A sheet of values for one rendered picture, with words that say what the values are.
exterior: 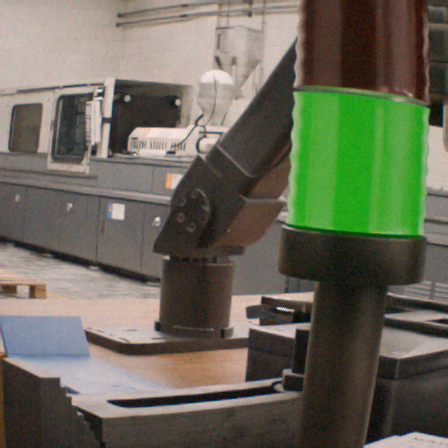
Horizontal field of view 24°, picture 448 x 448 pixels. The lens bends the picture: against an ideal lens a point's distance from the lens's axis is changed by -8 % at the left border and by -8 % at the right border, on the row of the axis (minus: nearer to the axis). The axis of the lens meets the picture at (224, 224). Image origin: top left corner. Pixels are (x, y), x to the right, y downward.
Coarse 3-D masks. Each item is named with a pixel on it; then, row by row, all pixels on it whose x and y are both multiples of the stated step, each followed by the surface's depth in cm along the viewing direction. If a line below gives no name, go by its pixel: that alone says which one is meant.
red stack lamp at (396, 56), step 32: (320, 0) 27; (352, 0) 26; (384, 0) 26; (416, 0) 27; (320, 32) 27; (352, 32) 26; (384, 32) 26; (416, 32) 27; (320, 64) 27; (352, 64) 26; (384, 64) 26; (416, 64) 27; (384, 96) 28; (416, 96) 27
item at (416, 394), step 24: (264, 360) 53; (288, 360) 51; (384, 384) 47; (408, 384) 47; (432, 384) 48; (384, 408) 47; (408, 408) 47; (432, 408) 49; (384, 432) 46; (408, 432) 47; (432, 432) 49
